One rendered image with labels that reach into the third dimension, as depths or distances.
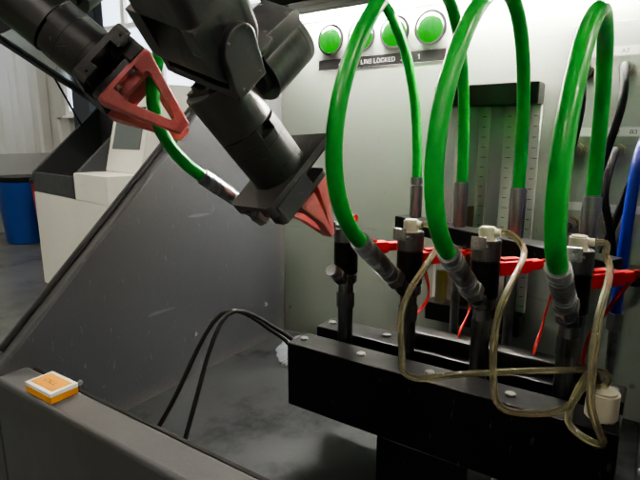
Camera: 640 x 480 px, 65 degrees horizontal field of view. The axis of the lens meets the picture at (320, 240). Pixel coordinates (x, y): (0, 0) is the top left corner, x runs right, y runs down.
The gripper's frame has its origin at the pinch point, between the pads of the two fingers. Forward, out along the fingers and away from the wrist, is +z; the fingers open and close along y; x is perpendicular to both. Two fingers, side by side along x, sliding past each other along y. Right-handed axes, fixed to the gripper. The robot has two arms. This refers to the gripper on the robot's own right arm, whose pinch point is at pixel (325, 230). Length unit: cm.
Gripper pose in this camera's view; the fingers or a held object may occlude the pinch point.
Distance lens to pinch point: 54.6
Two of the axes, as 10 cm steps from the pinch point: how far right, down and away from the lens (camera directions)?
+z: 5.1, 6.4, 5.7
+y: 5.4, -7.6, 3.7
